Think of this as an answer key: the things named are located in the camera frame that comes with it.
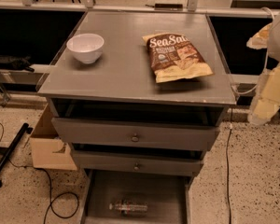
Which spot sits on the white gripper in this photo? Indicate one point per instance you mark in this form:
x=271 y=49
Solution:
x=266 y=97

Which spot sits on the clear plastic water bottle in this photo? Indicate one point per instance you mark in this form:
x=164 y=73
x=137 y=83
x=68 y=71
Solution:
x=129 y=208

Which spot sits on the grey drawer cabinet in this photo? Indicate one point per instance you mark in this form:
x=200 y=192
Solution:
x=116 y=117

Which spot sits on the grey bottom drawer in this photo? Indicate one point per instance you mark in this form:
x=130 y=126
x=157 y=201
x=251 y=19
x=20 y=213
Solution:
x=167 y=198

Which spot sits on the grey drawer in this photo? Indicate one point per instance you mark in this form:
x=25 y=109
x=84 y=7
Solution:
x=148 y=162
x=132 y=134
x=167 y=198

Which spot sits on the grey middle drawer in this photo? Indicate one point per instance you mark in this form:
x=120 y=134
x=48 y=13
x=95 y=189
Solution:
x=148 y=162

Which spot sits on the grey top drawer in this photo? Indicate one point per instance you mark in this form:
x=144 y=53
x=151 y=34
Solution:
x=132 y=134

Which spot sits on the brown sea salt chip bag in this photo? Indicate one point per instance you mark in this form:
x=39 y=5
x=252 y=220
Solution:
x=173 y=57

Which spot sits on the black flat device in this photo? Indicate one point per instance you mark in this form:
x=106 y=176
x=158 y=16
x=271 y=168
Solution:
x=170 y=7

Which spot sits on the white bowl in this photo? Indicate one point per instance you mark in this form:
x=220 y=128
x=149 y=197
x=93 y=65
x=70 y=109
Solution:
x=86 y=48

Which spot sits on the cardboard box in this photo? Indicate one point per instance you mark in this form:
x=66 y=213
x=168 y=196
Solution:
x=48 y=150

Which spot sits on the black metal pole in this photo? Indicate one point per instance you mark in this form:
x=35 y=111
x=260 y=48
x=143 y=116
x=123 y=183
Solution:
x=5 y=152

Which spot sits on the black bag on rail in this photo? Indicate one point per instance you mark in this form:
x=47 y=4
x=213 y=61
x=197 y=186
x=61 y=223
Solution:
x=15 y=63

